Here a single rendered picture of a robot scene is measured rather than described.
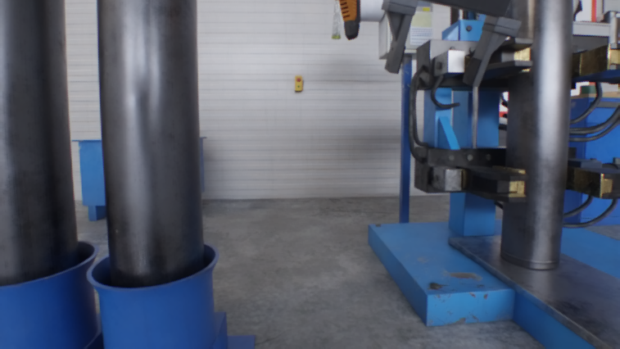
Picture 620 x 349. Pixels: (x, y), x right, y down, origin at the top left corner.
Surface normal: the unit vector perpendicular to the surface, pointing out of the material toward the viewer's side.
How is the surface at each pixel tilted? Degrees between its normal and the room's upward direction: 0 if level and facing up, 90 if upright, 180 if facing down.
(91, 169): 90
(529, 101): 90
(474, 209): 90
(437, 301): 90
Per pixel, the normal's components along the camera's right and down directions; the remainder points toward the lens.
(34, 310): 0.71, 0.05
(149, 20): 0.42, 0.07
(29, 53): 0.85, 0.04
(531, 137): -0.73, 0.06
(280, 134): 0.07, 0.08
